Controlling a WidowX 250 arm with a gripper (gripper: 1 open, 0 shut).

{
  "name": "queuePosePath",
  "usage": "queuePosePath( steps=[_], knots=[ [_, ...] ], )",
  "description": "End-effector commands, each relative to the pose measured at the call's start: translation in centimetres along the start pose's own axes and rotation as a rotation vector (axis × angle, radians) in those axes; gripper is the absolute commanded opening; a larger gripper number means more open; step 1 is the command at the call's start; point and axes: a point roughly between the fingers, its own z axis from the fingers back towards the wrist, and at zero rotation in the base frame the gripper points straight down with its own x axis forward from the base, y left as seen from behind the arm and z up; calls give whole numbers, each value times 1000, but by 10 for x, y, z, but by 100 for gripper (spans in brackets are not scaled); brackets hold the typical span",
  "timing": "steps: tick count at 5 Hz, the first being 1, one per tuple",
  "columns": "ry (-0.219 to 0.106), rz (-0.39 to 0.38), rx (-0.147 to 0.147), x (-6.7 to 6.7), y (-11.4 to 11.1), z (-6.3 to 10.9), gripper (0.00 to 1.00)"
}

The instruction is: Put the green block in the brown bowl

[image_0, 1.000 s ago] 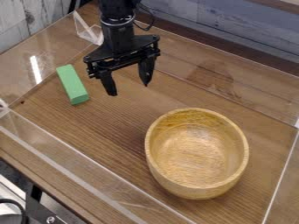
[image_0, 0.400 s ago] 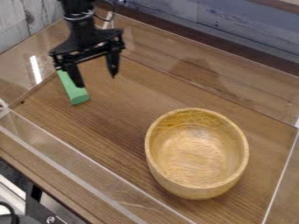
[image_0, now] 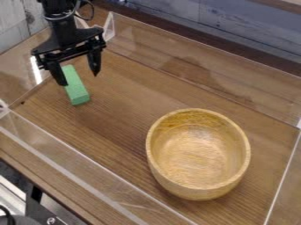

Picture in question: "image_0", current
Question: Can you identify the black cable at corner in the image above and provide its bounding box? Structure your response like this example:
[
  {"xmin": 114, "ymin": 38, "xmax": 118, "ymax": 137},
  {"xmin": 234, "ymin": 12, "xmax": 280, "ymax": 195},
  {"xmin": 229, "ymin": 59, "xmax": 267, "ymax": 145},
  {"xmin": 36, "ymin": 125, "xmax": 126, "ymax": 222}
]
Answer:
[{"xmin": 0, "ymin": 205, "xmax": 15, "ymax": 225}]

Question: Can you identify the clear acrylic corner bracket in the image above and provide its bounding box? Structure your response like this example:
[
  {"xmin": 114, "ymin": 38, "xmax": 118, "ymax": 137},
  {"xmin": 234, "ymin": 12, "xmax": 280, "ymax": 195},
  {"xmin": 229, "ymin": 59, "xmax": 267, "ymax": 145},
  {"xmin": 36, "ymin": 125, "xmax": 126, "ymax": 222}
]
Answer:
[{"xmin": 74, "ymin": 12, "xmax": 114, "ymax": 41}]

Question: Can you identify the brown wooden bowl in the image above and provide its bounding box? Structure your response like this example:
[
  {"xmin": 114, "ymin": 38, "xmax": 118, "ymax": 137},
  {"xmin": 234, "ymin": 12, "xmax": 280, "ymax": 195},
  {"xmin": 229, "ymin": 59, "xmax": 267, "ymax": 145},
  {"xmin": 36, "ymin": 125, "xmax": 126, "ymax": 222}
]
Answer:
[{"xmin": 145, "ymin": 108, "xmax": 251, "ymax": 200}]

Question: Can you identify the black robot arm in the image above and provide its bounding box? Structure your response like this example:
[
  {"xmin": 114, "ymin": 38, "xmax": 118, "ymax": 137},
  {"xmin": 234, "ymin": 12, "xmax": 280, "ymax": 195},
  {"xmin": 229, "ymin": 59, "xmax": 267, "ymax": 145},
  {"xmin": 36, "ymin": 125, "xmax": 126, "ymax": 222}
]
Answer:
[{"xmin": 30, "ymin": 0, "xmax": 105, "ymax": 86}]

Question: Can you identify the green rectangular block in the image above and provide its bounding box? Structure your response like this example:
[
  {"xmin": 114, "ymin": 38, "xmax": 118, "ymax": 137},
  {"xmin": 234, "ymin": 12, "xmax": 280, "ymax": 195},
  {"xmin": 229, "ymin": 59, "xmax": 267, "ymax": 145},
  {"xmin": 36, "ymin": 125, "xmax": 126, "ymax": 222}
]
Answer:
[{"xmin": 62, "ymin": 65, "xmax": 90, "ymax": 105}]

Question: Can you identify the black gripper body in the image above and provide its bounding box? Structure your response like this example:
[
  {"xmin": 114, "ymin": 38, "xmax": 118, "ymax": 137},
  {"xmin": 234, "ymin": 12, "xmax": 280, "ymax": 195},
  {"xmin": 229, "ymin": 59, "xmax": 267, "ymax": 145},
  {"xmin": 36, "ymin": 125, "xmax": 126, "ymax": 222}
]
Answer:
[{"xmin": 30, "ymin": 15, "xmax": 105, "ymax": 70}]

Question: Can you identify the clear acrylic front wall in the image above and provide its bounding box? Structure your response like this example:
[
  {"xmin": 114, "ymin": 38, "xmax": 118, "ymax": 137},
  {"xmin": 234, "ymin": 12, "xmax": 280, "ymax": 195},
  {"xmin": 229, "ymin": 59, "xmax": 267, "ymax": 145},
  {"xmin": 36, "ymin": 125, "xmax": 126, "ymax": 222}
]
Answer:
[{"xmin": 0, "ymin": 100, "xmax": 197, "ymax": 225}]

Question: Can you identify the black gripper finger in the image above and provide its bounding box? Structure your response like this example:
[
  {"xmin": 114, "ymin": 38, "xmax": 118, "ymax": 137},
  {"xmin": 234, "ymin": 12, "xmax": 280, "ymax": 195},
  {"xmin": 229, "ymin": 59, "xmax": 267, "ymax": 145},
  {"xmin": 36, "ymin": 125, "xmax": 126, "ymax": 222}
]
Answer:
[
  {"xmin": 46, "ymin": 62, "xmax": 68, "ymax": 86},
  {"xmin": 86, "ymin": 47, "xmax": 101, "ymax": 76}
]

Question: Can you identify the black metal table bracket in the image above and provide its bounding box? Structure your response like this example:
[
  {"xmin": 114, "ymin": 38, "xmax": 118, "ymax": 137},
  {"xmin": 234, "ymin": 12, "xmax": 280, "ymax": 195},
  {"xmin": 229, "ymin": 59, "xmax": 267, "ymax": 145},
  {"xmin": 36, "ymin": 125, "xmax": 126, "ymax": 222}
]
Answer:
[{"xmin": 23, "ymin": 186, "xmax": 68, "ymax": 225}]

